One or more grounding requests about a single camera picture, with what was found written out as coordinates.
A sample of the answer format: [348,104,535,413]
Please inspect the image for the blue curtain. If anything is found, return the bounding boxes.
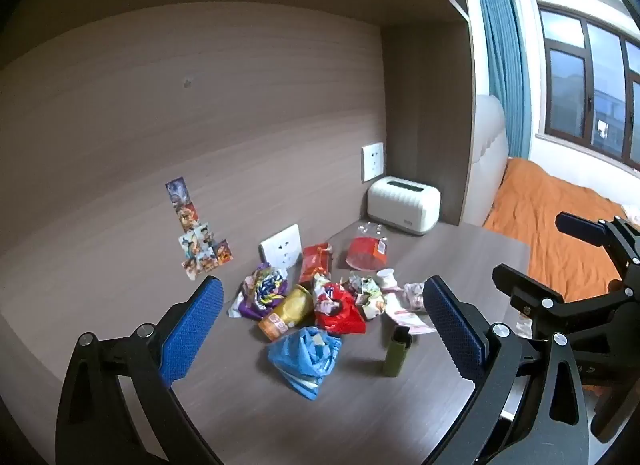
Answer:
[472,0,533,161]

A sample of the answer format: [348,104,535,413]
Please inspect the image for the brown framed window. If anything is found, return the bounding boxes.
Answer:
[535,0,640,171]

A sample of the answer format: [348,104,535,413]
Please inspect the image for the pink white paper slip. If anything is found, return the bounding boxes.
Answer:
[385,290,438,336]

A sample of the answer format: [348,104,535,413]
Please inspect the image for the blue plastic bag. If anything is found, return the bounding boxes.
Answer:
[267,326,343,401]

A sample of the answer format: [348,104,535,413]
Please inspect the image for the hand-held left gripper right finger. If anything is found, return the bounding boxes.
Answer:
[422,275,591,465]

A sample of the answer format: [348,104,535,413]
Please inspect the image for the orange blanket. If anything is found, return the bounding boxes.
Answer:
[482,158,640,303]

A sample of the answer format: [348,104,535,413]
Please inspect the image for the cluster of picture stickers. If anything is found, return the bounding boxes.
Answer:
[165,176,234,282]

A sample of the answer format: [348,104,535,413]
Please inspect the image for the red tub with clear lid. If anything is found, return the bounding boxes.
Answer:
[345,222,391,273]

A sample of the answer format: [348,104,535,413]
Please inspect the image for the green white wrapper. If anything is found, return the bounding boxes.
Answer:
[347,271,388,321]

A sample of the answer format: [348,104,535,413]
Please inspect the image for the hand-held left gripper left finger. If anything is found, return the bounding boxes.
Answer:
[55,275,225,465]

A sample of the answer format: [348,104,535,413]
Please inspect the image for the white toaster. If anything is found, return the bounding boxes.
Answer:
[367,176,442,237]

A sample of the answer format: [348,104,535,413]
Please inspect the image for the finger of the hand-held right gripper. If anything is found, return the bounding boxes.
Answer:
[555,212,640,266]
[492,262,626,341]

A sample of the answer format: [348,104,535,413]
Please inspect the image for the white tissue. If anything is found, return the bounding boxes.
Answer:
[404,282,426,313]

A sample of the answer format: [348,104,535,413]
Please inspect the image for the red plastic bag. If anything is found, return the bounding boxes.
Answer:
[312,274,367,336]

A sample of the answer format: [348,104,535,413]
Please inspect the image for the white padded headboard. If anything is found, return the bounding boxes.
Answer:
[467,94,510,226]

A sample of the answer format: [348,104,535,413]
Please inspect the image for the red snack box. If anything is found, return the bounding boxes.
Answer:
[298,243,333,286]

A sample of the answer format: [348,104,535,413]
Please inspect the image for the yellow snack packet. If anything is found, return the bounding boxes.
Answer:
[258,285,315,342]

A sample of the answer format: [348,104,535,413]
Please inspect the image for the purple snack wrapper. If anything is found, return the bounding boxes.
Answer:
[229,262,290,321]

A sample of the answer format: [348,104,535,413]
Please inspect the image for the white wall socket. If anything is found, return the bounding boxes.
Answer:
[361,142,386,182]
[259,224,304,266]

